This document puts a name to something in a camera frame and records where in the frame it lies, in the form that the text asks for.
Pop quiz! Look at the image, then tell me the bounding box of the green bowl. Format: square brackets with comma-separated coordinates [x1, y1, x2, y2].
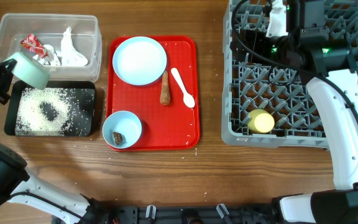
[6, 52, 50, 90]

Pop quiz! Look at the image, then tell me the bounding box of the red snack wrapper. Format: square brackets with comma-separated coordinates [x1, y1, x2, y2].
[20, 34, 48, 58]

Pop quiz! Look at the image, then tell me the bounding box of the pile of white rice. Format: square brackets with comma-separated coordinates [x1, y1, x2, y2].
[14, 86, 96, 137]

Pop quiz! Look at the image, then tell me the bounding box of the white napkin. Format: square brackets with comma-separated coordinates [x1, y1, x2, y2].
[60, 27, 88, 67]

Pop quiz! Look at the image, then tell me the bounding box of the yellow plastic cup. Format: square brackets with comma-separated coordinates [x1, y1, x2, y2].
[247, 109, 275, 133]

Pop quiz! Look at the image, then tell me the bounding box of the white plastic spoon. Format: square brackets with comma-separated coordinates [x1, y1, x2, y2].
[171, 68, 195, 108]

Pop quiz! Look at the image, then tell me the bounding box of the orange carrot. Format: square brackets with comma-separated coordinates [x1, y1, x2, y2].
[160, 71, 170, 106]

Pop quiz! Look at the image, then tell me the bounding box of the brown food scrap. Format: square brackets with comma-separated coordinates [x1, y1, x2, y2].
[112, 132, 123, 146]

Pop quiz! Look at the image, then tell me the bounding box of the small light blue bowl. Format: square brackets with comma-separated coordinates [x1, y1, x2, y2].
[102, 111, 142, 149]

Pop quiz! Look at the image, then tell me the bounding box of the large light blue plate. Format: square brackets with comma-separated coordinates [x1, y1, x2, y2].
[112, 36, 168, 86]

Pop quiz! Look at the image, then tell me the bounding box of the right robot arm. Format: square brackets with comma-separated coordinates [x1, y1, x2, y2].
[231, 1, 358, 223]

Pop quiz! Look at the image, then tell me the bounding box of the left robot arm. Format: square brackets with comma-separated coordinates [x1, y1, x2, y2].
[0, 58, 112, 223]

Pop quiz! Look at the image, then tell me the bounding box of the grey dishwasher rack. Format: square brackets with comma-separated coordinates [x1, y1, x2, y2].
[221, 1, 358, 148]

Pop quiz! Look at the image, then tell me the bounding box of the black waste tray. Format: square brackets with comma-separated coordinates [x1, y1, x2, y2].
[4, 81, 96, 137]

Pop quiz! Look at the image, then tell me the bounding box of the clear plastic waste bin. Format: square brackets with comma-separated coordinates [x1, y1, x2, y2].
[0, 13, 103, 82]

